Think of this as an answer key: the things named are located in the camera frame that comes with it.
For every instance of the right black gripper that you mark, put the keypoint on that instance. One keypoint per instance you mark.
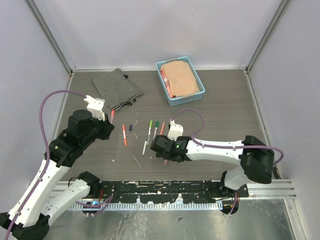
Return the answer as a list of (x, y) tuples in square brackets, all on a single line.
[(164, 155)]

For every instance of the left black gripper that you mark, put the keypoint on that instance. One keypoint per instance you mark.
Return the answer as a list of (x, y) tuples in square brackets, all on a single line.
[(108, 127)]

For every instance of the purple highlighter pen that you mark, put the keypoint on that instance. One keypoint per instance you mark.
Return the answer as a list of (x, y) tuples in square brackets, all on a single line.
[(112, 116)]

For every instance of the orange highlighter pen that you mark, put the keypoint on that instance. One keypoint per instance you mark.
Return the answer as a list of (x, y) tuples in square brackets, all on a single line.
[(124, 135)]

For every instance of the salmon orange pen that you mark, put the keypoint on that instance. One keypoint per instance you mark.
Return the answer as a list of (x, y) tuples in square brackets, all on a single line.
[(162, 128)]

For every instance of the white pen blue end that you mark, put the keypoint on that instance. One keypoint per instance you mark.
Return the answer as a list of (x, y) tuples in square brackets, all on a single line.
[(144, 147)]

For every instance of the white marker green end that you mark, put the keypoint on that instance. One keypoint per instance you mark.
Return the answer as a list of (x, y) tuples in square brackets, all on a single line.
[(155, 132)]

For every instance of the white pen lime end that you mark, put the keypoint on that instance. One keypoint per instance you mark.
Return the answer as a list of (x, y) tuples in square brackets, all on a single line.
[(148, 136)]

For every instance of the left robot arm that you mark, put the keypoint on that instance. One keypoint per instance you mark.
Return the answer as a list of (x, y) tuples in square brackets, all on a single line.
[(34, 213)]

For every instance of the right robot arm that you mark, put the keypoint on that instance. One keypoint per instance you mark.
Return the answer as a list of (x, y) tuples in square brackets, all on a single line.
[(253, 160)]

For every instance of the black white striped cloth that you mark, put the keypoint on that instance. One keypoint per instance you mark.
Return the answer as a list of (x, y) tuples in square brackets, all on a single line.
[(117, 89)]

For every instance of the light blue plastic basket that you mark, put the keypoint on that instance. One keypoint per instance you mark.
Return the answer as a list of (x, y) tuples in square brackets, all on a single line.
[(186, 99)]

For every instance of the peach folded towel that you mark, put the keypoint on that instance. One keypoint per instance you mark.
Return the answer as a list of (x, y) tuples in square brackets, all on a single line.
[(179, 79)]

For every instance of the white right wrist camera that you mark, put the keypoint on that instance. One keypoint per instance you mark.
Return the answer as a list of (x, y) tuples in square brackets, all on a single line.
[(175, 130)]

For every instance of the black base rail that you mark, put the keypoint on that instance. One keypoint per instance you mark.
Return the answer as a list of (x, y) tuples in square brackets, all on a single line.
[(160, 192)]

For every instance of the grey slotted cable duct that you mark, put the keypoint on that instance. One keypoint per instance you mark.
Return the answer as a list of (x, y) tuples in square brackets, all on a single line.
[(175, 206)]

